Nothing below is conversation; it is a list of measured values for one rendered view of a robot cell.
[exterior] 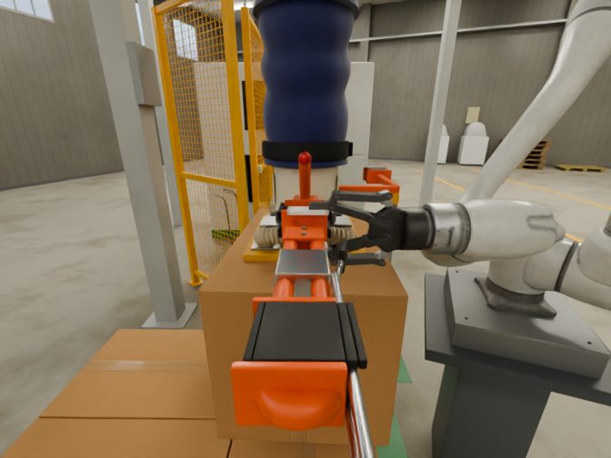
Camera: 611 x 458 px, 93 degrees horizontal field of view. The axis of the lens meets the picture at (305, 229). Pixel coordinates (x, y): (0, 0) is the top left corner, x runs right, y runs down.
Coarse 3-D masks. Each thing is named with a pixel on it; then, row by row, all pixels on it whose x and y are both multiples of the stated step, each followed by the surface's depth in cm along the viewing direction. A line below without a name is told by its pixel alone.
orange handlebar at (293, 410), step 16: (384, 176) 98; (288, 224) 50; (320, 224) 50; (288, 240) 43; (320, 240) 43; (288, 288) 30; (320, 288) 30; (256, 400) 19; (272, 400) 18; (288, 400) 18; (304, 400) 18; (320, 400) 18; (336, 400) 18; (272, 416) 18; (288, 416) 17; (304, 416) 17; (320, 416) 17
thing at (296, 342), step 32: (256, 320) 23; (288, 320) 23; (320, 320) 23; (256, 352) 20; (288, 352) 20; (320, 352) 20; (256, 384) 18; (288, 384) 18; (320, 384) 18; (256, 416) 19
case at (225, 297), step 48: (240, 240) 81; (240, 288) 56; (384, 288) 56; (240, 336) 59; (384, 336) 57; (384, 384) 61; (240, 432) 67; (288, 432) 67; (336, 432) 66; (384, 432) 65
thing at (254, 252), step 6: (252, 240) 76; (252, 246) 70; (258, 246) 70; (270, 246) 70; (276, 246) 70; (282, 246) 72; (246, 252) 68; (252, 252) 68; (258, 252) 68; (264, 252) 68; (270, 252) 68; (276, 252) 68; (246, 258) 68; (252, 258) 68; (258, 258) 68; (264, 258) 67; (270, 258) 67; (276, 258) 67
